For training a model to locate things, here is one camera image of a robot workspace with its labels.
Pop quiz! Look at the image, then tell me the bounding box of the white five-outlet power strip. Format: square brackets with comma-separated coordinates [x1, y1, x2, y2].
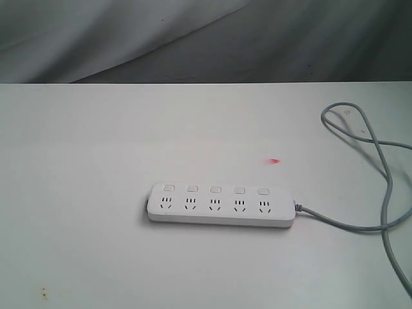
[147, 182, 295, 229]

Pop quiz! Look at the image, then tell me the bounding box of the white backdrop cloth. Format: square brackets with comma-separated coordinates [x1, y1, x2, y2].
[1, 1, 411, 84]

